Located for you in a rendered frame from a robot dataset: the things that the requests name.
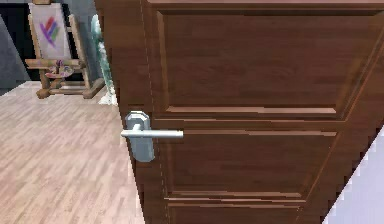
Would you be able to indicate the brown wooden room door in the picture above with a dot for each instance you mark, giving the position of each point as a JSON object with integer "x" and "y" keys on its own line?
{"x": 253, "y": 83}

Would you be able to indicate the wooden painting easel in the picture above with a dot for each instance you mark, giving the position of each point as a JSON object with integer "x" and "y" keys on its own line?
{"x": 80, "y": 50}

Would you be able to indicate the paint palette with colours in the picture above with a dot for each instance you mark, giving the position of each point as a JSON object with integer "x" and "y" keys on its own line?
{"x": 60, "y": 71}

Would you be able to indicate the white canvas with coloured strokes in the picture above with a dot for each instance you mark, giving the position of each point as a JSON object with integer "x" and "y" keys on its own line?
{"x": 50, "y": 31}

